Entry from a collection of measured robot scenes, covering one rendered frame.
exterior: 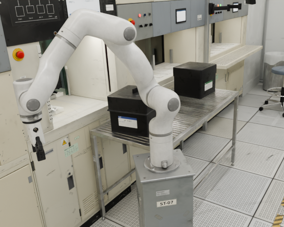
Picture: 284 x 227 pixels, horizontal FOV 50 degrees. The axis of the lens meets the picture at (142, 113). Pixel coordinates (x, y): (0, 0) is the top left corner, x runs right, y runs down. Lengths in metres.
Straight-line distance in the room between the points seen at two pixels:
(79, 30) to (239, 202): 1.95
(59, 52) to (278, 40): 5.01
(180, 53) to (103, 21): 2.38
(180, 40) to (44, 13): 2.00
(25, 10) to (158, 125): 0.92
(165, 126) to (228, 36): 3.55
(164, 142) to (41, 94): 0.67
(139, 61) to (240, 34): 3.60
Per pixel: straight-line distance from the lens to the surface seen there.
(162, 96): 1.38
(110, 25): 1.22
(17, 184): 1.88
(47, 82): 1.14
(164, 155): 1.54
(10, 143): 1.78
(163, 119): 1.43
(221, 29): 4.93
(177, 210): 1.65
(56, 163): 2.01
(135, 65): 1.33
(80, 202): 2.28
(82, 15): 1.22
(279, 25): 5.86
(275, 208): 2.67
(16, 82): 1.21
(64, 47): 1.20
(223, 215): 2.52
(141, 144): 1.84
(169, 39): 3.59
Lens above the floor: 1.58
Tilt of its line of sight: 21 degrees down
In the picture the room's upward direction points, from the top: 4 degrees counter-clockwise
